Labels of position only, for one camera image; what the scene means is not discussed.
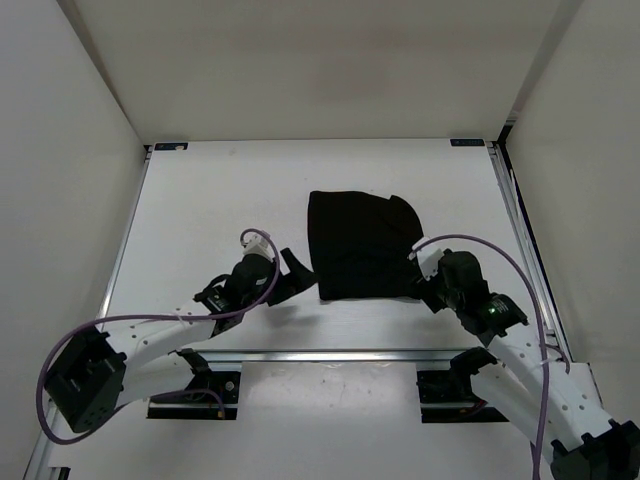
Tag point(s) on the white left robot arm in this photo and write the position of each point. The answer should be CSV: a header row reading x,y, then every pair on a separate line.
x,y
102,369

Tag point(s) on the aluminium table edge rail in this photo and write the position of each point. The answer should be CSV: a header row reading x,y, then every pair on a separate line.
x,y
329,356

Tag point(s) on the aluminium right side rail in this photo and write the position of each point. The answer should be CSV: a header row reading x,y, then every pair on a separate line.
x,y
532,263

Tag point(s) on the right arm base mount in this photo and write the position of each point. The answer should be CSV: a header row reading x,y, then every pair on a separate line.
x,y
446,395

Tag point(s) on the blue label right corner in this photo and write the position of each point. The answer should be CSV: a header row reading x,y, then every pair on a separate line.
x,y
467,142

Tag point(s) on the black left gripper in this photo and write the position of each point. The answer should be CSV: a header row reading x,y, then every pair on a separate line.
x,y
297,280

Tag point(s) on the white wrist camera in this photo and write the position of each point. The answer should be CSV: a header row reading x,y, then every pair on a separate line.
x,y
257,245
427,260

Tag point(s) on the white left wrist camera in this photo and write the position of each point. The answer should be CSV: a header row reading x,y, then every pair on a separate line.
x,y
257,245

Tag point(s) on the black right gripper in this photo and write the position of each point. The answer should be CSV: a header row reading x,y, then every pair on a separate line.
x,y
428,294

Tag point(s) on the blue label corner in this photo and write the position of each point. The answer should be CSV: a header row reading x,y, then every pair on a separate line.
x,y
467,142
171,146

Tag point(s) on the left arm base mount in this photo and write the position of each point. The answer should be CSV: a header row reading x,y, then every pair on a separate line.
x,y
211,394

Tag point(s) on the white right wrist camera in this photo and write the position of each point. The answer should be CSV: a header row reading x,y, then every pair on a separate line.
x,y
427,260

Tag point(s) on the blue label left corner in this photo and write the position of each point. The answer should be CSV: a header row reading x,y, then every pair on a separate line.
x,y
171,146

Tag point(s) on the black skirt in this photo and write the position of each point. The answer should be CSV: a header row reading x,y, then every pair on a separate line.
x,y
359,245

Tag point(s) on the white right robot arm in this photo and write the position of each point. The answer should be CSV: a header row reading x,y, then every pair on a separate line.
x,y
512,372

